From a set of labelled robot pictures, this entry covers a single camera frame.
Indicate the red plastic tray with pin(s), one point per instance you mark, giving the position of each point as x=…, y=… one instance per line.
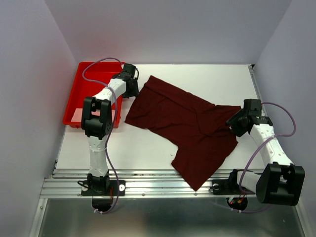
x=102, y=71

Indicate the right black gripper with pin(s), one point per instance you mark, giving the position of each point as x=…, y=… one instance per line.
x=232, y=121

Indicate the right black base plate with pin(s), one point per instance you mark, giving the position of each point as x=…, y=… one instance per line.
x=230, y=187

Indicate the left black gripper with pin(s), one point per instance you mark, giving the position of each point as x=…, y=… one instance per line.
x=135, y=92

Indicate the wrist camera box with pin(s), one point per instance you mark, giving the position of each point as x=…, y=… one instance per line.
x=252, y=107
x=129, y=69

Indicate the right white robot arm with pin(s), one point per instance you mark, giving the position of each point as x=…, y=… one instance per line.
x=281, y=181

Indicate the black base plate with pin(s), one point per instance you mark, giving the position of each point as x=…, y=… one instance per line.
x=230, y=187
x=111, y=190

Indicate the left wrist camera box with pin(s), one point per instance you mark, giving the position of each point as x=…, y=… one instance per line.
x=129, y=69

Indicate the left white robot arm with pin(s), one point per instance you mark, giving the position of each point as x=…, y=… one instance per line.
x=97, y=120

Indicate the dark red t shirt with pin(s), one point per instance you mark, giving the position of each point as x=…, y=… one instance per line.
x=197, y=127

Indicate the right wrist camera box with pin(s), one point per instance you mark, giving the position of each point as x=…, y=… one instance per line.
x=252, y=107

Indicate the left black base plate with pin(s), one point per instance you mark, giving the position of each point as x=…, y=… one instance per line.
x=111, y=190

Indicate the aluminium rail frame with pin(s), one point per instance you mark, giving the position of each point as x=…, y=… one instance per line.
x=158, y=202

